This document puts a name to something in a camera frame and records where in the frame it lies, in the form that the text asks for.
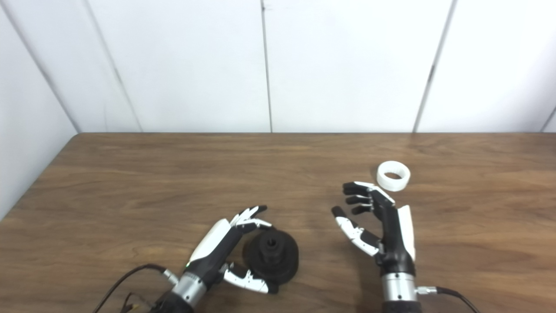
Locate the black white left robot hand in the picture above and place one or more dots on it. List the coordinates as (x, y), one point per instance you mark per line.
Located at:
(217, 252)

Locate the round black plastic part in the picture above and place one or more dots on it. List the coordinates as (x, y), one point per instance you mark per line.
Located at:
(273, 261)

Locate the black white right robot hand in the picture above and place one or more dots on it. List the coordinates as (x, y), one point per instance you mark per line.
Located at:
(395, 243)

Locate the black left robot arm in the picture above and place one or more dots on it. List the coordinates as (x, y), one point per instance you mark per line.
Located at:
(186, 291)

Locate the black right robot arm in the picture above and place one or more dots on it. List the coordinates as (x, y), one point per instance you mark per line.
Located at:
(399, 291)

